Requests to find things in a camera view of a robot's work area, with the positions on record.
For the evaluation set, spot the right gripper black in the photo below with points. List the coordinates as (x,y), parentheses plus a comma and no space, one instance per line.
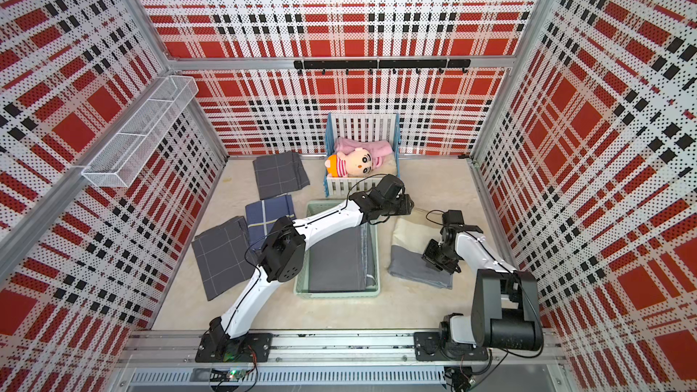
(428,255)

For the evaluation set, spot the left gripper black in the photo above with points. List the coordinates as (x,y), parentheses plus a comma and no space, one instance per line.
(407,208)

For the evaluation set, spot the beige and grey pillowcase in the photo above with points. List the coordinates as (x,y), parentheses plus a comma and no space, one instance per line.
(410,237)

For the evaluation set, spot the plain grey pillowcase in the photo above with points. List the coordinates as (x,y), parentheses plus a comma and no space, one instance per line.
(340,261)

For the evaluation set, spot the mint green plastic basket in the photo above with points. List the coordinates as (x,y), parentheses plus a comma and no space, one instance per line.
(370,239)

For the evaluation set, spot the navy blue striped pillowcase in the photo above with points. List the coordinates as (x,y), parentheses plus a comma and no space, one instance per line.
(262,215)

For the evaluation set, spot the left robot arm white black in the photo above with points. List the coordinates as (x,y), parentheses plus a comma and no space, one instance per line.
(282,256)

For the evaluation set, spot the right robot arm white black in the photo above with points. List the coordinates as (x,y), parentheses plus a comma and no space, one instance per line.
(505,308)

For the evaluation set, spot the dark grey checked pillowcase back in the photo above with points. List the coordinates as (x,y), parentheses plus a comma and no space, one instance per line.
(279,174)

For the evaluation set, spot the dark grey checked pillowcase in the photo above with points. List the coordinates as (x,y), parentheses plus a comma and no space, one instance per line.
(279,174)
(220,256)

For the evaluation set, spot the dark grey checked pillowcase front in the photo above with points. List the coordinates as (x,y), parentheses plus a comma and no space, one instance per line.
(220,256)

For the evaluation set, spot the pink plush doll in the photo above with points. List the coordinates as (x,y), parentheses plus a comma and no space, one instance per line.
(354,159)

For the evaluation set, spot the white blue toy crib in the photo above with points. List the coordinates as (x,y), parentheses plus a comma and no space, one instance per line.
(363,128)

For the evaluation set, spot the green circuit board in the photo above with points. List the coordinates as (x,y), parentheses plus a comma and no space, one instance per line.
(228,375)

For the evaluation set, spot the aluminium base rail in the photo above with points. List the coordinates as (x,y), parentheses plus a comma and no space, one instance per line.
(326,360)

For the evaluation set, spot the black hook rail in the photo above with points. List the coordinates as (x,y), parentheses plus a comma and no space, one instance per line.
(376,64)

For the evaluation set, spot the white wire mesh shelf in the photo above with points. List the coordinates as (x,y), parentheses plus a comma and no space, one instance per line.
(123,157)

